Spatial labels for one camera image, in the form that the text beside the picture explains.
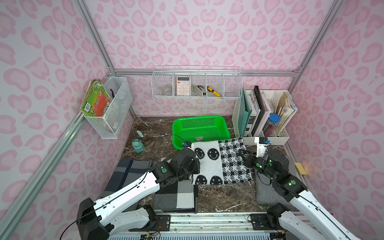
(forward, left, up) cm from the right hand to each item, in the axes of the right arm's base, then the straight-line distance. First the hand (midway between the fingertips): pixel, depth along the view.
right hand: (239, 151), depth 72 cm
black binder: (+25, -15, +5) cm, 29 cm away
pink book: (+22, -18, +5) cm, 29 cm away
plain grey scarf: (-15, -16, -20) cm, 29 cm away
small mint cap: (+12, +53, -3) cm, 54 cm away
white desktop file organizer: (+44, -29, -3) cm, 52 cm away
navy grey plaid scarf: (-3, +62, -20) cm, 65 cm away
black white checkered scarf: (-16, +30, -22) cm, 40 cm away
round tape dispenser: (+41, +40, +4) cm, 57 cm away
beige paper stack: (+28, -31, +1) cm, 42 cm away
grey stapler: (+41, +20, +5) cm, 46 cm away
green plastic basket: (+32, +20, -21) cm, 43 cm away
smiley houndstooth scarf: (-3, +8, -6) cm, 11 cm away
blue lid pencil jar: (+25, -26, -14) cm, 38 cm away
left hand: (-4, +18, -4) cm, 19 cm away
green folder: (+22, -6, +6) cm, 23 cm away
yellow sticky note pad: (+4, -44, -28) cm, 53 cm away
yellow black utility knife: (+42, +10, +2) cm, 44 cm away
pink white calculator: (+43, +30, +7) cm, 53 cm away
